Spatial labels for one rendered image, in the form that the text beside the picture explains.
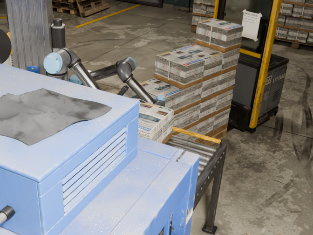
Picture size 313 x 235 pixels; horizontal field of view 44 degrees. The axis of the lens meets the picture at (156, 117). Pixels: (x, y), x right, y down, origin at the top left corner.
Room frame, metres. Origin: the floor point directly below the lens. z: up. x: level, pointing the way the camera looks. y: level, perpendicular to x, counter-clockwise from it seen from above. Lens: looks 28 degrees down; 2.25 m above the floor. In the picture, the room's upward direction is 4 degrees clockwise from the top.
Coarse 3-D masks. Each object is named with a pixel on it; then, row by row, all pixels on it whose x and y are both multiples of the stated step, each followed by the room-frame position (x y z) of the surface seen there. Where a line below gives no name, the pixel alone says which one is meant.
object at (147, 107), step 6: (144, 108) 2.44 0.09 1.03; (150, 108) 2.44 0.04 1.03; (156, 108) 2.45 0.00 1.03; (162, 108) 2.45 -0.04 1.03; (168, 108) 2.46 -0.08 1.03; (156, 114) 2.36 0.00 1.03; (162, 114) 2.36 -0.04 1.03; (168, 114) 2.37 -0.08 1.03; (168, 120) 2.37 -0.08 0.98; (168, 126) 2.38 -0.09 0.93; (168, 132) 2.40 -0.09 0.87
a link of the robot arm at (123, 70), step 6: (120, 66) 2.78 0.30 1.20; (126, 66) 2.79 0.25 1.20; (120, 72) 2.75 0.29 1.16; (126, 72) 2.75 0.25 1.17; (120, 78) 2.75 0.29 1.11; (126, 78) 2.72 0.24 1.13; (132, 78) 2.74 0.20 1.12; (132, 84) 2.72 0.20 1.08; (138, 84) 2.74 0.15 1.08; (138, 90) 2.71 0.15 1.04; (144, 90) 2.73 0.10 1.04; (138, 96) 2.71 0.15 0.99; (144, 96) 2.70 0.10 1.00; (150, 96) 2.73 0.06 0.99; (150, 102) 2.69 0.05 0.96; (156, 102) 2.75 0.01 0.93
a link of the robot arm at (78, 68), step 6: (60, 48) 2.35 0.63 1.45; (66, 48) 2.34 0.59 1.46; (72, 54) 2.33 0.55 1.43; (72, 60) 2.32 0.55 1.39; (78, 60) 2.34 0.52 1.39; (72, 66) 2.32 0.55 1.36; (78, 66) 2.33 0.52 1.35; (78, 72) 2.31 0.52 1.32; (84, 72) 2.32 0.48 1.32; (84, 78) 2.30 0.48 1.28; (90, 78) 2.32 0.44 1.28; (84, 84) 2.30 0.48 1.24; (90, 84) 2.30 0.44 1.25; (96, 84) 2.32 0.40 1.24; (102, 90) 2.33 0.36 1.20
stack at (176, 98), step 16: (160, 80) 3.47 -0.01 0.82; (208, 80) 3.55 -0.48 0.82; (128, 96) 3.05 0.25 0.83; (176, 96) 3.19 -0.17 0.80; (192, 96) 3.38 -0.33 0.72; (192, 112) 3.38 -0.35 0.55; (208, 112) 3.59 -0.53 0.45; (192, 128) 3.42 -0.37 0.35; (208, 128) 3.62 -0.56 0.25; (208, 144) 3.65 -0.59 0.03
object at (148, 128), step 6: (138, 120) 2.25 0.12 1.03; (144, 120) 2.26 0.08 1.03; (150, 120) 2.27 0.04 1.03; (138, 126) 2.17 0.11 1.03; (144, 126) 2.18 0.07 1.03; (150, 126) 2.18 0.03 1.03; (156, 126) 2.20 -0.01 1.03; (138, 132) 2.15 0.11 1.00; (144, 132) 2.13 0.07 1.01; (150, 132) 2.12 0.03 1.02; (156, 132) 2.20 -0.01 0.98; (150, 138) 2.12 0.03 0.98; (156, 138) 2.22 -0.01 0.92
